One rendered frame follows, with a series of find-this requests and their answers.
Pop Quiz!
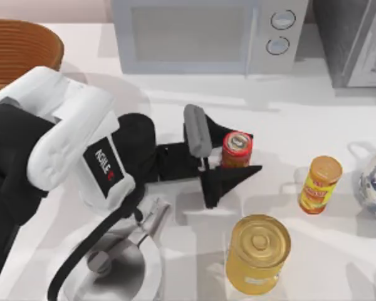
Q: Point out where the red can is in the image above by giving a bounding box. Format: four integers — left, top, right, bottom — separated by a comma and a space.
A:
221, 130, 255, 169

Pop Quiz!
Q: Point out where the large yellow can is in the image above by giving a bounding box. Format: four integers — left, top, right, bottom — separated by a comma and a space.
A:
225, 214, 292, 297

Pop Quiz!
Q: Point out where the yellow and orange bottle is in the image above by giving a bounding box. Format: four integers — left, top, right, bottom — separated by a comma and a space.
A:
298, 155, 343, 216

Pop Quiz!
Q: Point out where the pale microwave oven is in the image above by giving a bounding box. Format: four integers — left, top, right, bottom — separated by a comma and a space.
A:
109, 0, 305, 77

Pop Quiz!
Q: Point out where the microwave knob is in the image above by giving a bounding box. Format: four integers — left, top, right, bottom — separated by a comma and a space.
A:
270, 8, 298, 31
265, 35, 291, 58

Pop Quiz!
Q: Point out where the brown wooden basket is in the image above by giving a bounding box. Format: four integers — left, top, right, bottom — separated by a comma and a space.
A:
0, 19, 65, 98

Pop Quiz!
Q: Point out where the black cable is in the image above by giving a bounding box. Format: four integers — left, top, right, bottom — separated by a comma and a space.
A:
46, 184, 145, 301

